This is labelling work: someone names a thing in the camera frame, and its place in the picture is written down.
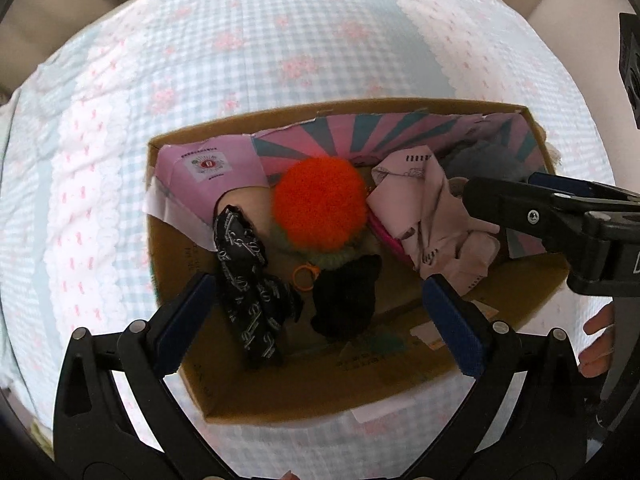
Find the grey knitted gloves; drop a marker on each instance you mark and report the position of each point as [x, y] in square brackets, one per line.
[480, 157]

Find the beige headboard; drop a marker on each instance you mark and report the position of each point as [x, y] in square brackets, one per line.
[30, 45]

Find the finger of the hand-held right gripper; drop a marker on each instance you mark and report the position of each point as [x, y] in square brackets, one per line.
[505, 205]
[580, 190]

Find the black patterned scarf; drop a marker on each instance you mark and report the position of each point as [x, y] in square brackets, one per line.
[250, 300]

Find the orange knitted flower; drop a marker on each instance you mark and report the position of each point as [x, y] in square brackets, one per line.
[320, 200]

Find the pink printed cloth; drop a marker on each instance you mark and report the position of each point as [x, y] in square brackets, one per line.
[430, 210]

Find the black soft cloth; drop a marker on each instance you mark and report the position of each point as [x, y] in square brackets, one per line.
[345, 300]

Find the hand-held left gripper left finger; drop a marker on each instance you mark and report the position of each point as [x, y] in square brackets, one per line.
[187, 320]

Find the magenta zip pouch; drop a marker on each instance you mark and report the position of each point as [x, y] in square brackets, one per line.
[387, 237]

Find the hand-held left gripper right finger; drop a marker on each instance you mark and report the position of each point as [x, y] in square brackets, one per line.
[452, 325]

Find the person's right hand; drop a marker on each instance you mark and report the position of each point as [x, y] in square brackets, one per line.
[597, 355]

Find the cardboard box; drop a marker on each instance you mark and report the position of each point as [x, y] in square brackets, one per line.
[300, 390]

